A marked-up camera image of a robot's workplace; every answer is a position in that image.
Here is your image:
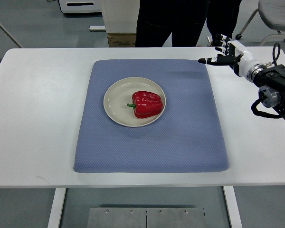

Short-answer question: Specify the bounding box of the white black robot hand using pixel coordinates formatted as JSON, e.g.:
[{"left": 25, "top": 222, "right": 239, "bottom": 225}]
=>
[{"left": 198, "top": 34, "right": 266, "bottom": 82}]

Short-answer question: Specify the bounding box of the red bell pepper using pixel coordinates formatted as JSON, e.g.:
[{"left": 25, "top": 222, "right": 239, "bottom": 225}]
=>
[{"left": 127, "top": 91, "right": 163, "bottom": 119}]

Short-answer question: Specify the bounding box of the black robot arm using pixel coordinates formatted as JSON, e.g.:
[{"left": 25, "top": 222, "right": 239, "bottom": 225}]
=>
[{"left": 250, "top": 43, "right": 285, "bottom": 120}]

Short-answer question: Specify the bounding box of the small grey floor plate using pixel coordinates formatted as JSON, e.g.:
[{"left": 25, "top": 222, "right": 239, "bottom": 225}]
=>
[{"left": 207, "top": 36, "right": 214, "bottom": 47}]

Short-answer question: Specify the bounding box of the beige round plate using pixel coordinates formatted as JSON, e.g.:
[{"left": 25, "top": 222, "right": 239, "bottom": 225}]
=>
[{"left": 103, "top": 77, "right": 166, "bottom": 127}]

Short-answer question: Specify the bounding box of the white chair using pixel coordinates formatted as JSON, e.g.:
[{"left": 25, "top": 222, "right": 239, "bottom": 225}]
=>
[{"left": 235, "top": 0, "right": 285, "bottom": 46}]

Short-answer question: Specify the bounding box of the person in black trousers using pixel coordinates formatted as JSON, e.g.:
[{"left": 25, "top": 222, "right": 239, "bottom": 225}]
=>
[{"left": 135, "top": 0, "right": 209, "bottom": 48}]

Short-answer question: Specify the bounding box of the blue padded mat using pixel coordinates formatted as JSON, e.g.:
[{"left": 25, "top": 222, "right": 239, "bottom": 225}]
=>
[{"left": 74, "top": 59, "right": 229, "bottom": 173}]

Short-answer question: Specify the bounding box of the white cabinet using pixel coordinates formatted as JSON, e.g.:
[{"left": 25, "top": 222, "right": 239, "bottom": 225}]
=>
[{"left": 101, "top": 0, "right": 140, "bottom": 34}]

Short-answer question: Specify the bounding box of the cardboard box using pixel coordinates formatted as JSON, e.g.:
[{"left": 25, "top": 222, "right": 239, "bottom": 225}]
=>
[{"left": 107, "top": 33, "right": 136, "bottom": 48}]

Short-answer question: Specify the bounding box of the white metal floor bar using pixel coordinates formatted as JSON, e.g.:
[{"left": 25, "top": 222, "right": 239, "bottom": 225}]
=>
[{"left": 89, "top": 25, "right": 106, "bottom": 31}]

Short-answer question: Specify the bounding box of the right white table leg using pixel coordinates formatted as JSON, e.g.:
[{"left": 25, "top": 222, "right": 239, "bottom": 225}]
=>
[{"left": 223, "top": 186, "right": 243, "bottom": 228}]

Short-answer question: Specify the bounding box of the white table leg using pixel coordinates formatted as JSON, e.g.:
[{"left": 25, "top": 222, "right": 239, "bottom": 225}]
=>
[
  {"left": 47, "top": 188, "right": 67, "bottom": 228},
  {"left": 223, "top": 186, "right": 243, "bottom": 228}
]

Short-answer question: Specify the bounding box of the white appliance with slot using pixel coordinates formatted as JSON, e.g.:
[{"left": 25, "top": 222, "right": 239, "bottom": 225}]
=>
[{"left": 58, "top": 0, "right": 101, "bottom": 14}]

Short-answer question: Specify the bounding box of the left white table leg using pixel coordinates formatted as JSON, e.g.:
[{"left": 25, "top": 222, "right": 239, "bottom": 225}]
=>
[{"left": 47, "top": 188, "right": 67, "bottom": 228}]

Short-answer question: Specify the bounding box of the metal base plate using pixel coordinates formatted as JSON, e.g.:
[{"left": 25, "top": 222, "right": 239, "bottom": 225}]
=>
[{"left": 87, "top": 207, "right": 207, "bottom": 228}]

